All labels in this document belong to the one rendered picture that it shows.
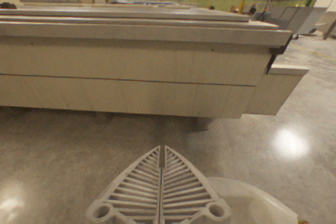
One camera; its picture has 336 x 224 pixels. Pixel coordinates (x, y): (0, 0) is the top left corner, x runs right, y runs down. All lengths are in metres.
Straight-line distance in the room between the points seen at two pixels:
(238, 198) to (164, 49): 0.75
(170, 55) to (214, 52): 0.23
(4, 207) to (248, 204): 1.28
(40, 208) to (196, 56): 1.23
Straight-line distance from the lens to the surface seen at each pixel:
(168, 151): 0.17
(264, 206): 0.67
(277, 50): 0.89
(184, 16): 0.84
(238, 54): 0.84
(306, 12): 6.77
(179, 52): 0.77
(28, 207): 1.22
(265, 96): 1.08
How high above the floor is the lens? 0.91
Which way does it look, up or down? 40 degrees down
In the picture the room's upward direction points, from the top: 2 degrees clockwise
